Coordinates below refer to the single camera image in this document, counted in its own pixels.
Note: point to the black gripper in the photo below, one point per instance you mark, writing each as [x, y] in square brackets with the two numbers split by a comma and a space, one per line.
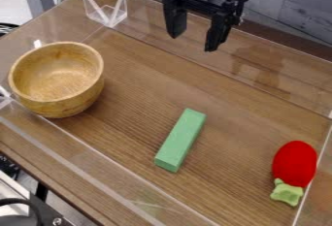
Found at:
[225, 12]

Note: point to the green foam stick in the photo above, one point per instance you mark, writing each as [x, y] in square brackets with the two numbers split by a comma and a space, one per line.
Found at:
[173, 151]

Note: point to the brown wooden bowl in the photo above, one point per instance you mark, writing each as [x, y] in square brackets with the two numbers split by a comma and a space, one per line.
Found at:
[58, 79]

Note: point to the red plush strawberry toy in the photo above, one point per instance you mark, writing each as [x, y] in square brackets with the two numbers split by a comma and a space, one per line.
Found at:
[293, 168]

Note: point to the black clamp under table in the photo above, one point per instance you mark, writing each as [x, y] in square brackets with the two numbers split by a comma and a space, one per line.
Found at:
[39, 215]

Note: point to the clear acrylic corner bracket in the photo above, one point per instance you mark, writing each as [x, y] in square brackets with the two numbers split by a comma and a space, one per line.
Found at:
[106, 15]

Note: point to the clear acrylic tray wall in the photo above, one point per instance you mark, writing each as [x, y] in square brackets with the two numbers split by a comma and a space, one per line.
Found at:
[264, 93]

